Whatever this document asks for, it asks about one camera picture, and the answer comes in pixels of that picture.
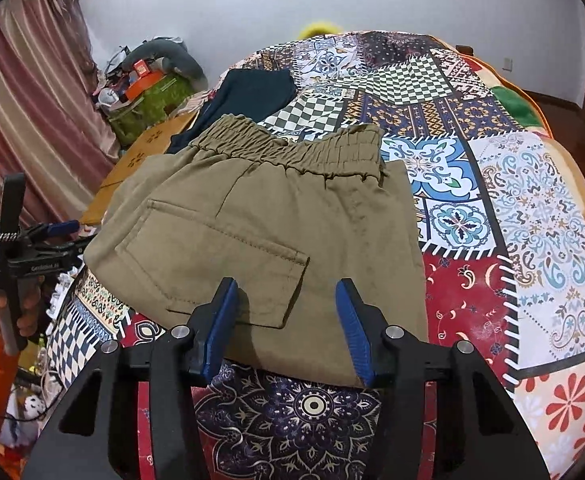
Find striped pink curtain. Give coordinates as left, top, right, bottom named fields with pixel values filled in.
left=0, top=0, right=121, bottom=252

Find dark navy garment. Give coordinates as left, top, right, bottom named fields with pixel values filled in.
left=165, top=69, right=298, bottom=156

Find green patterned bag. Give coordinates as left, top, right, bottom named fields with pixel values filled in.
left=107, top=75, right=196, bottom=149

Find orange box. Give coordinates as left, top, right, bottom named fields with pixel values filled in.
left=125, top=72, right=166, bottom=104

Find yellow foam tube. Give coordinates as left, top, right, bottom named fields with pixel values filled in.
left=297, top=20, right=344, bottom=39

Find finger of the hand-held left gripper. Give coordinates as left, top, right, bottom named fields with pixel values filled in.
left=32, top=236, right=87, bottom=267
left=25, top=220, right=81, bottom=242

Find patchwork printed blanket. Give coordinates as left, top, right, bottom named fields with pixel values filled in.
left=47, top=30, right=585, bottom=480

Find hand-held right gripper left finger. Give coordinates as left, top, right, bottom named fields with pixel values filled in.
left=22, top=277, right=240, bottom=480

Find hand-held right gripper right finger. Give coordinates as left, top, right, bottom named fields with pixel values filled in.
left=335, top=277, right=553, bottom=480

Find person's left hand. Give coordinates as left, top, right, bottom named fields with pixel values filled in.
left=0, top=277, right=46, bottom=343

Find khaki pants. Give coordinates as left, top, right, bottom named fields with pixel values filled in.
left=83, top=114, right=429, bottom=389

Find grey plush pillow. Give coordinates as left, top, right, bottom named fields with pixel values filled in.
left=125, top=37, right=208, bottom=92

